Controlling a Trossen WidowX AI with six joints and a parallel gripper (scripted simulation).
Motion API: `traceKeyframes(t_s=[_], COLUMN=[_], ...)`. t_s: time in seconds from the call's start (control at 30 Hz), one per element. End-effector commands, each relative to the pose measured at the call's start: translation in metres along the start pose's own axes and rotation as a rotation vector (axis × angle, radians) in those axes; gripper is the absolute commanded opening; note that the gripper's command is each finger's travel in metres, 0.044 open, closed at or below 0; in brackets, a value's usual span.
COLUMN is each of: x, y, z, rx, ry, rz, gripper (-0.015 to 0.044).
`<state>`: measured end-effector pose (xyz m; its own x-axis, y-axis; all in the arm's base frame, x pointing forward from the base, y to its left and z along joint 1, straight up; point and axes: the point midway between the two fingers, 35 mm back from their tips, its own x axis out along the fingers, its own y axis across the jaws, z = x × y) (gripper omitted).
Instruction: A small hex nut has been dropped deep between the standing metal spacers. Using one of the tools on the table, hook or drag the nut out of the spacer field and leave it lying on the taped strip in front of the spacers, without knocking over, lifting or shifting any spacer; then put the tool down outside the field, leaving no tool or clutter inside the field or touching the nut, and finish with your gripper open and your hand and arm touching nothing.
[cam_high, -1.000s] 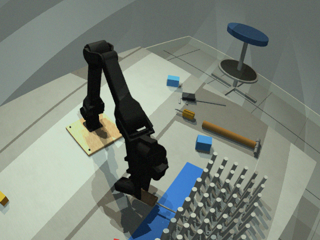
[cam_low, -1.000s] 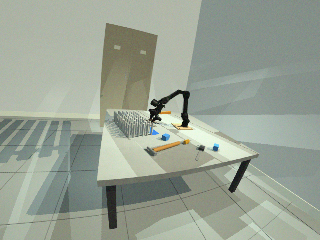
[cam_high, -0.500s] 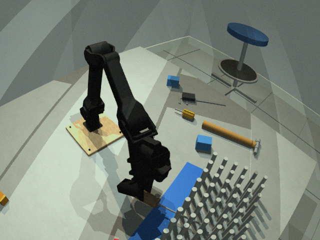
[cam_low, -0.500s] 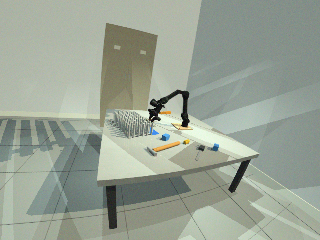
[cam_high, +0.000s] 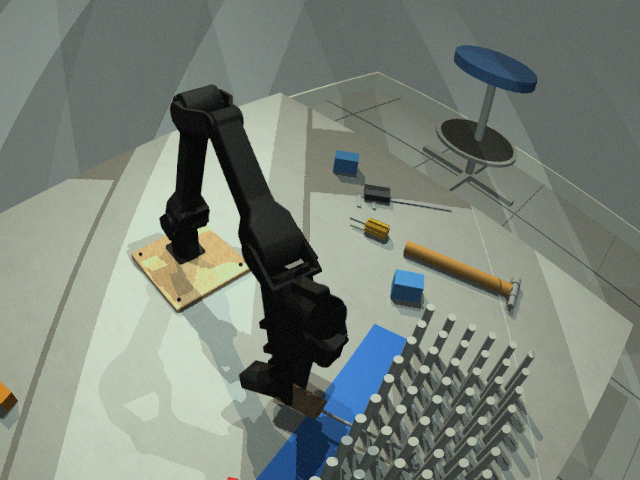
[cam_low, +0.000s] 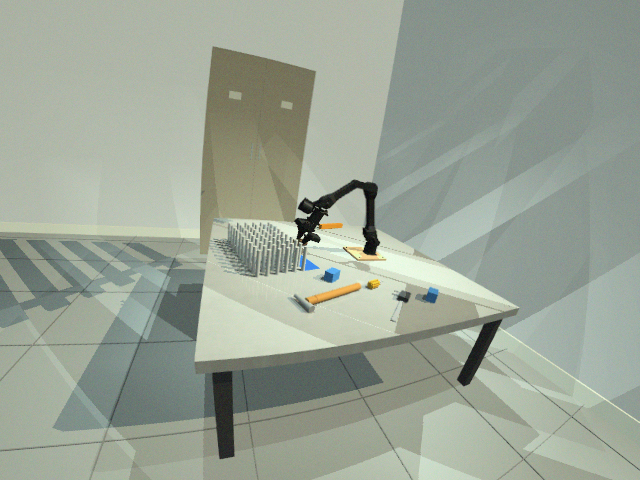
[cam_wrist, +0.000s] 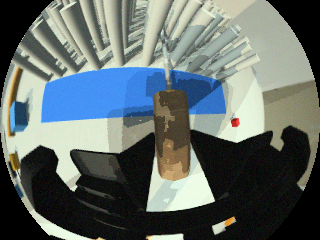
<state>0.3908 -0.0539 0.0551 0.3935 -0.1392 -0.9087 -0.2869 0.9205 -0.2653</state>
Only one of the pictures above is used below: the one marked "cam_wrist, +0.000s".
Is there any orange rectangular bar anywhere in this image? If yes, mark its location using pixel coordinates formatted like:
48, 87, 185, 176
224, 216, 235, 225

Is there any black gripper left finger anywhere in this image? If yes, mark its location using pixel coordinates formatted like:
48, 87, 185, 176
69, 132, 155, 211

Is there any blue flat strip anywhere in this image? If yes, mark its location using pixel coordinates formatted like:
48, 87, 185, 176
41, 67, 227, 124

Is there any small red block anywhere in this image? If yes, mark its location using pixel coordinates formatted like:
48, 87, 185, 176
231, 117, 240, 128

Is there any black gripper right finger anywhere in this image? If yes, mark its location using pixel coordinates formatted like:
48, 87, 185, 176
191, 129, 273, 201

